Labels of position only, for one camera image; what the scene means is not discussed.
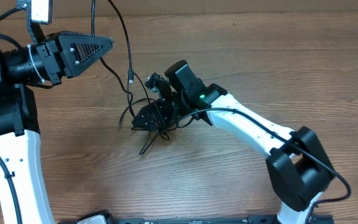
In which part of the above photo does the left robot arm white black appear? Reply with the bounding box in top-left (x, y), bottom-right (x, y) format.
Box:
top-left (0, 31), bottom-right (114, 223)

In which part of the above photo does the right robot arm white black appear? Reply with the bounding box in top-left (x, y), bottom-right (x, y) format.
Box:
top-left (132, 60), bottom-right (351, 223)

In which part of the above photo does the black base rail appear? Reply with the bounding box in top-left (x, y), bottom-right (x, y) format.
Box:
top-left (57, 208), bottom-right (335, 224)

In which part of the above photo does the cardboard wall panel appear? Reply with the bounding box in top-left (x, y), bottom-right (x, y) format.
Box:
top-left (0, 0), bottom-right (358, 19)

